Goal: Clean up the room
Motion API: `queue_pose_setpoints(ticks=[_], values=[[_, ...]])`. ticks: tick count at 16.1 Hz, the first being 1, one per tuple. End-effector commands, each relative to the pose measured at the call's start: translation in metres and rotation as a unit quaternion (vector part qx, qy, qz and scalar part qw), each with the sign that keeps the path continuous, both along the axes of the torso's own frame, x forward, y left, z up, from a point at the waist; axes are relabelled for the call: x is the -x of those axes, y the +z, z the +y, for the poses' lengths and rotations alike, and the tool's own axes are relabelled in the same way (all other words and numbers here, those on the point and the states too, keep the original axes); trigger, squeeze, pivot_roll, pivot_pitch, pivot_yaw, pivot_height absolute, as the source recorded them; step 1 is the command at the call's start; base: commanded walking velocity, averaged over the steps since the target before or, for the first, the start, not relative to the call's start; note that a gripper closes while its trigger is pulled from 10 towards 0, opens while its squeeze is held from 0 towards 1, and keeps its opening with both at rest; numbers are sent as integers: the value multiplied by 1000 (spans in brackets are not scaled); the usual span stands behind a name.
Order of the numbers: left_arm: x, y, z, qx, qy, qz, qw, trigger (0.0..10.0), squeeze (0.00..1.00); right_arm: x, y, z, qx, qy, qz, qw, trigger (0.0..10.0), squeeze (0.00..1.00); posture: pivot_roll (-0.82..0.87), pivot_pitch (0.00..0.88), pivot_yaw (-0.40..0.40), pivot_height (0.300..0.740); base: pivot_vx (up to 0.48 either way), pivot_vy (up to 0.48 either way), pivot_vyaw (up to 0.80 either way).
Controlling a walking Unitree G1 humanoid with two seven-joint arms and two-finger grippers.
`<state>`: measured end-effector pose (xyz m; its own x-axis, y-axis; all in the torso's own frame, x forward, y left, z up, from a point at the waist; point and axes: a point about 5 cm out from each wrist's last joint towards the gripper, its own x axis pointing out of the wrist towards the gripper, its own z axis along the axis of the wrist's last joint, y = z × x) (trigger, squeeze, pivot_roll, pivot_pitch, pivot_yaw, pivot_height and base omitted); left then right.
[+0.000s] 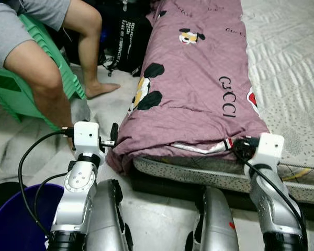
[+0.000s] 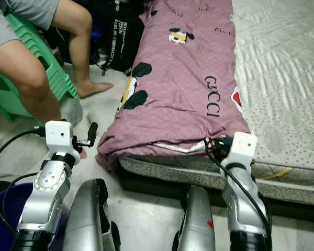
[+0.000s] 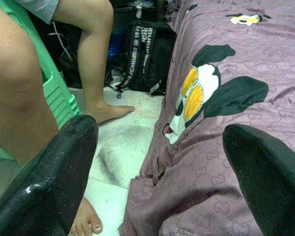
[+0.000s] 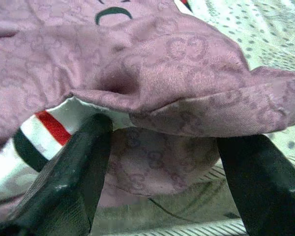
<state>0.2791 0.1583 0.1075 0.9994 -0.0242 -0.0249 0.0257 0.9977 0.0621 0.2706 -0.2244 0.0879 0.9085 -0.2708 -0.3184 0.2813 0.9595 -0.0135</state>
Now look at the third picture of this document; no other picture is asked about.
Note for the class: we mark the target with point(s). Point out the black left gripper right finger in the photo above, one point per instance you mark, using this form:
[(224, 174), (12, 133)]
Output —
[(275, 186)]

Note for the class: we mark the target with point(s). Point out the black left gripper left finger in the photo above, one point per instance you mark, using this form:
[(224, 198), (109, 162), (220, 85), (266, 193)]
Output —
[(41, 186)]

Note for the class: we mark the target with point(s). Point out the green plastic chair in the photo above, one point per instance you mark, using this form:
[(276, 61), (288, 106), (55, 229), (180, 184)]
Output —
[(59, 98)]

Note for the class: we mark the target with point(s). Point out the person's bare leg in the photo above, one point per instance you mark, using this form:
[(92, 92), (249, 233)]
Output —
[(93, 61), (14, 86)]

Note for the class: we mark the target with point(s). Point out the pink cartoon print blanket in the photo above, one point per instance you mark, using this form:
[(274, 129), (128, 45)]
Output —
[(236, 73)]

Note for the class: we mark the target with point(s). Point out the blue bag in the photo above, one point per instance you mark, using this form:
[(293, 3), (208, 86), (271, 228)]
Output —
[(114, 49)]

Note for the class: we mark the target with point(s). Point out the black backpack white lettering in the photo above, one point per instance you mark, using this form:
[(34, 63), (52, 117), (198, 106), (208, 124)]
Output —
[(150, 61)]

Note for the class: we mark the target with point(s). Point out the grey shorts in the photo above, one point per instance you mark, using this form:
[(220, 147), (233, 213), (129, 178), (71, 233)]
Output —
[(39, 8)]

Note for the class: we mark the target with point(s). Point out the black bag with zip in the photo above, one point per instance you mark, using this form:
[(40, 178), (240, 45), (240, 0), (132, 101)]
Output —
[(147, 11)]

